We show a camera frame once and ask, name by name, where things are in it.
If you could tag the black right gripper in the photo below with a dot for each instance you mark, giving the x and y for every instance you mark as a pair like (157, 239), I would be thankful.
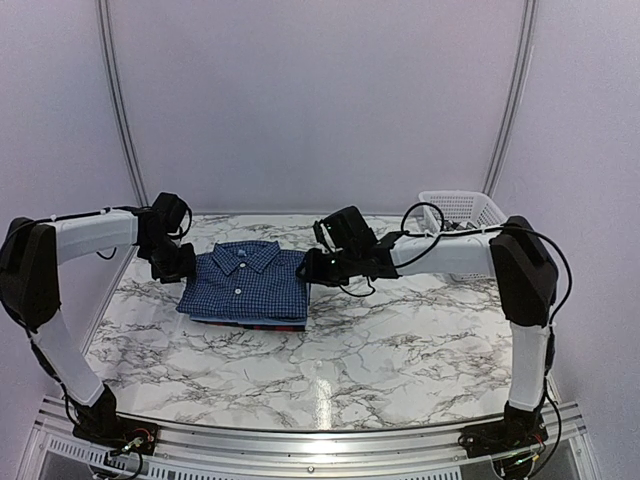
(314, 272)

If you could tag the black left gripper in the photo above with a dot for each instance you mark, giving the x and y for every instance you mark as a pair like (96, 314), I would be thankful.
(186, 267)

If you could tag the light blue shirt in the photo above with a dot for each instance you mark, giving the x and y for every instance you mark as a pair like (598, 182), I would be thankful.
(252, 322)

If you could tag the red black plaid shirt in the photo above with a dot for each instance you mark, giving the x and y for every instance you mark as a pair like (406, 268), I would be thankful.
(264, 327)

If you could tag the blue checkered long sleeve shirt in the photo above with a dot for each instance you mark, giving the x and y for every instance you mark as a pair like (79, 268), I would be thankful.
(247, 280)

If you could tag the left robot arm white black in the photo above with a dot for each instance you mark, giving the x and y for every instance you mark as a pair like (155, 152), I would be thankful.
(31, 255)

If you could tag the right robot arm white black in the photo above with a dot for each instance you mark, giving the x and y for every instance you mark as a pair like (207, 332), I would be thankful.
(525, 264)

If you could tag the white plastic mesh basket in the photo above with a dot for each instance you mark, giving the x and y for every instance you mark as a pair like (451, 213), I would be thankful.
(458, 210)

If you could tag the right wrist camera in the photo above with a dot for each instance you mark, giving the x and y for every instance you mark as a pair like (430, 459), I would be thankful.
(320, 236)

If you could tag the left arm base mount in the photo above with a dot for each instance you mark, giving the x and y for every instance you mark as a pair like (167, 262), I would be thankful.
(130, 436)

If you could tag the aluminium front frame rail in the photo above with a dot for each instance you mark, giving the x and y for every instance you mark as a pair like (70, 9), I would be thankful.
(186, 451)

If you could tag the left aluminium corner post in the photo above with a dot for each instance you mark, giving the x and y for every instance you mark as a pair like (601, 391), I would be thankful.
(108, 47)

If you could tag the aluminium corner post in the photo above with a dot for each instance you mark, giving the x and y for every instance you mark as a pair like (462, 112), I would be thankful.
(515, 93)
(108, 47)

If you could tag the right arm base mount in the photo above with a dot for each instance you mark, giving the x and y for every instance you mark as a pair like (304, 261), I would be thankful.
(501, 436)

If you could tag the right aluminium corner post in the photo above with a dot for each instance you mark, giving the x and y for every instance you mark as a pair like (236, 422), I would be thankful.
(515, 93)

